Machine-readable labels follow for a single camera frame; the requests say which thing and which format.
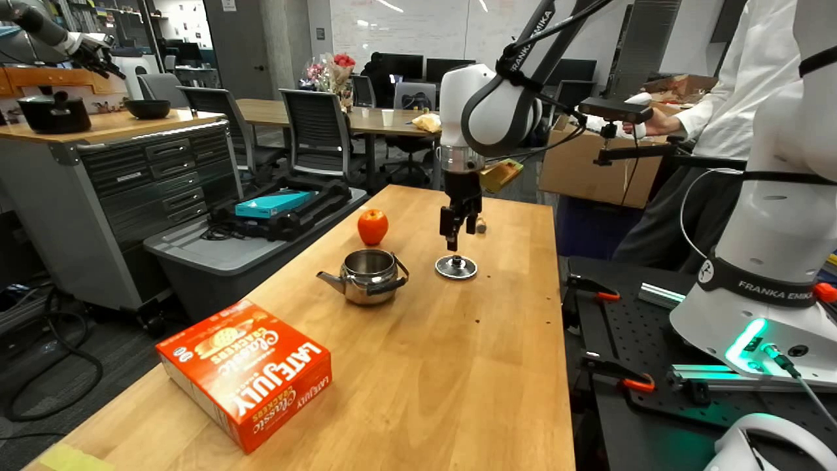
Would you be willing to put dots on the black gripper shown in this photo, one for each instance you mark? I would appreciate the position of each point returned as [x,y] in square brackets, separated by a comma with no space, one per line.
[460,192]

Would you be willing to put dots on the silver steel kettle lid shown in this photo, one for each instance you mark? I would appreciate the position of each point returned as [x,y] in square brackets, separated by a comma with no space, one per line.
[457,268]

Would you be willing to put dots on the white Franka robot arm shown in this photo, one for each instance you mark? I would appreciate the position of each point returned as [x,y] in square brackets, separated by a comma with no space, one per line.
[774,238]

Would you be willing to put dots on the gray robot arm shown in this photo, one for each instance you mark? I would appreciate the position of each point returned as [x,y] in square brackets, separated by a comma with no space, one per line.
[42,31]

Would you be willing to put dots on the silver steel kettle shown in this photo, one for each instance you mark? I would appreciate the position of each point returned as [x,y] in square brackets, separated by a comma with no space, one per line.
[370,279]

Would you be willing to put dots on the person right hand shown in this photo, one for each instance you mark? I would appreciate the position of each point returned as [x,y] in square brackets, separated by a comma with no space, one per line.
[668,124]

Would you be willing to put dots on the orange apple-shaped fruit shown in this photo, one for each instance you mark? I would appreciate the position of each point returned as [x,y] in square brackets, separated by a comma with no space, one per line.
[372,230]

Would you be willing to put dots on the brown cardboard box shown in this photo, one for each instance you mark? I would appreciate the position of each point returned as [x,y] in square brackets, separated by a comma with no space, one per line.
[593,174]

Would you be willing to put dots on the black background monitor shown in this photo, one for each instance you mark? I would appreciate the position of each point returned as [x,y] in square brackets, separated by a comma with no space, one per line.
[396,66]
[449,70]
[570,71]

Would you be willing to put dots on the dark mesh office chair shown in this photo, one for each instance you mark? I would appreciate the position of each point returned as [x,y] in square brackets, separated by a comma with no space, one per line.
[315,133]

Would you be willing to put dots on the teal case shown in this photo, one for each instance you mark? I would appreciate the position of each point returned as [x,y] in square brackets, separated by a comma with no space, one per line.
[276,205]

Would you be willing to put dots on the red and white flowers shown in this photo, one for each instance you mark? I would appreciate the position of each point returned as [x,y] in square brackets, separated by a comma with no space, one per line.
[335,70]

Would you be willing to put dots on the short aluminium bar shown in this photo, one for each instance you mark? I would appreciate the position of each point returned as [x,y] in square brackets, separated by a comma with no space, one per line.
[663,294]

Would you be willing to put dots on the wooden background table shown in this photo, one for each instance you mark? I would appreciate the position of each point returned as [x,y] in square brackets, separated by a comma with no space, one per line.
[263,111]

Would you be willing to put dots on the gray storage bin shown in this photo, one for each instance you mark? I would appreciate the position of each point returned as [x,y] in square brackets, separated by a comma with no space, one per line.
[226,266]

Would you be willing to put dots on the orange cracker box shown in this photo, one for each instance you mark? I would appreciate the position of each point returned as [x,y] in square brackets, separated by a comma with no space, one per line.
[250,375]

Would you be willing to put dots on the light gray chair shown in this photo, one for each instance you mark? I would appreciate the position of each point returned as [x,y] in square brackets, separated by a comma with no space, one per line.
[161,88]

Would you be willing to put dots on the person in white shirt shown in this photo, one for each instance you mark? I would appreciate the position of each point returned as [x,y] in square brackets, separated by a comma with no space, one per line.
[740,81]

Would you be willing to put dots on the black bowl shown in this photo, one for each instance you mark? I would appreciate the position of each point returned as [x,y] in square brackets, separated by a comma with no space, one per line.
[147,108]

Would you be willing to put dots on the gray drawer cabinet wooden top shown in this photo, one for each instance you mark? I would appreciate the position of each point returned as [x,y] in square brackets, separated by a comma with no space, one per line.
[106,192]

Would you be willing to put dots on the white curved shell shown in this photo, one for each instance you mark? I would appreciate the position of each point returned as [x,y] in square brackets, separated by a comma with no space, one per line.
[759,419]

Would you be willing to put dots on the orange red knob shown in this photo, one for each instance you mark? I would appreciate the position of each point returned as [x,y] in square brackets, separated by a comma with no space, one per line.
[827,294]

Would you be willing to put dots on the black pot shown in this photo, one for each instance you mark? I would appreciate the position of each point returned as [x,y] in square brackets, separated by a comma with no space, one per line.
[54,113]

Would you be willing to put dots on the orange wooden box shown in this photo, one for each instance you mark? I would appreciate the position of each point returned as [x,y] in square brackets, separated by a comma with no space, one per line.
[54,81]

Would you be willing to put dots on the yellow sticky note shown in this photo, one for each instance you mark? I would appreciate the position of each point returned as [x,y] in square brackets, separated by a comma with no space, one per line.
[75,460]

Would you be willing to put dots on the yellow wrist camera mount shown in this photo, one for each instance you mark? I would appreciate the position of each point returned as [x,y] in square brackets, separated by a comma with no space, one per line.
[500,177]

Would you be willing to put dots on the black camera on stand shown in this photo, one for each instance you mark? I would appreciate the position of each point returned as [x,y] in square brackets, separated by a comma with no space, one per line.
[616,108]

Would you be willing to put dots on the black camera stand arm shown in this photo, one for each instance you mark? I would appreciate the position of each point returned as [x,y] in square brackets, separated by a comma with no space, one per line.
[671,154]

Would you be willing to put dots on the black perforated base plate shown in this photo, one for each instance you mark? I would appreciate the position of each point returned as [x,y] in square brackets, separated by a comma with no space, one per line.
[629,436]

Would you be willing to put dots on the long aluminium rail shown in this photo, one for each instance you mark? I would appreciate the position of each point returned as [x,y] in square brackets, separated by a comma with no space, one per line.
[733,375]

